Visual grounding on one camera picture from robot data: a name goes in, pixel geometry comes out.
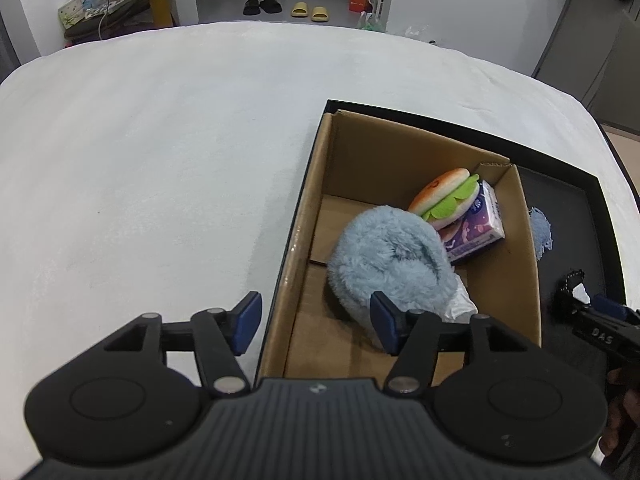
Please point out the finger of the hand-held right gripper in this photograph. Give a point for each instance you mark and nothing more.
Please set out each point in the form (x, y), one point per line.
(612, 306)
(600, 332)

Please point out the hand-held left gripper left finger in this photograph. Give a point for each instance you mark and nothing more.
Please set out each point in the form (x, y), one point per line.
(248, 320)

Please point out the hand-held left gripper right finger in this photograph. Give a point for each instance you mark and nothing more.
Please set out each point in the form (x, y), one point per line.
(382, 325)

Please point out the fluffy light blue plush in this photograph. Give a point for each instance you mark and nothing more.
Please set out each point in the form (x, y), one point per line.
(385, 260)

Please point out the white tissue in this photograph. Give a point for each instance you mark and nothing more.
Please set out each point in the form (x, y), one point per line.
(462, 305)

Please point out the black tray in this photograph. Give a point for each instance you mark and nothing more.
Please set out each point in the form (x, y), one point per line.
(575, 220)

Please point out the blue tissue pack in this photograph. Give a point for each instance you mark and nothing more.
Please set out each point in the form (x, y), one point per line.
(475, 230)

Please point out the burger plush toy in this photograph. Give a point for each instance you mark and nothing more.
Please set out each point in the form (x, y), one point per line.
(440, 190)

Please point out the brown cardboard box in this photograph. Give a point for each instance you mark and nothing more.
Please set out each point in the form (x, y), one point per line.
(360, 160)

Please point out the person's right hand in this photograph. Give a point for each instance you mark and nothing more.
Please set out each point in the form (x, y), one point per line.
(625, 410)

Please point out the small denim pouch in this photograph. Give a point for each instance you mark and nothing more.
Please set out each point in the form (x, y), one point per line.
(542, 232)

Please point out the grey leaning board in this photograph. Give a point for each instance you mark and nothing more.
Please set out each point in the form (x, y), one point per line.
(615, 75)

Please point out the grey door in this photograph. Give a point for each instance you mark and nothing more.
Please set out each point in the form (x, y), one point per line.
(565, 25)

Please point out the clear plastic bag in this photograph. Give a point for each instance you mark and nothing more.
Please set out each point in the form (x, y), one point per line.
(420, 34)

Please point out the green plastic bag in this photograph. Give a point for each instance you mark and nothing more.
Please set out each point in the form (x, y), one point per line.
(370, 22)

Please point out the black slipper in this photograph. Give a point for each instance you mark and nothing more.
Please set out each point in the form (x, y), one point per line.
(251, 6)
(271, 4)

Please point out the yellow slipper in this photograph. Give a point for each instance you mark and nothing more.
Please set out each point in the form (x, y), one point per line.
(299, 9)
(319, 13)

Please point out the cluttered pile of bags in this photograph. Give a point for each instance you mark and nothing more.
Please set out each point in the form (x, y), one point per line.
(100, 5)

